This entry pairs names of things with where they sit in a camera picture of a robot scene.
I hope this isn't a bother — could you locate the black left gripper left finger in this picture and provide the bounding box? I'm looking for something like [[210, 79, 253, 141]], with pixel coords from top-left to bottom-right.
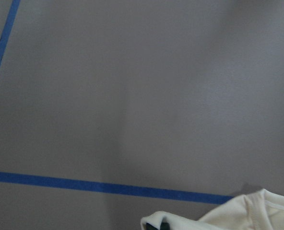
[[145, 223, 158, 230]]

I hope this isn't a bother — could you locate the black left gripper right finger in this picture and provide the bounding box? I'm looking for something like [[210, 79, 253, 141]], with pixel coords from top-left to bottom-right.
[[160, 222, 170, 230]]

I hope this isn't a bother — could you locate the beige long-sleeve printed shirt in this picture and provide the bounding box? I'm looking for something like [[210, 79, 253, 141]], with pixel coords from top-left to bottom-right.
[[140, 189, 284, 230]]

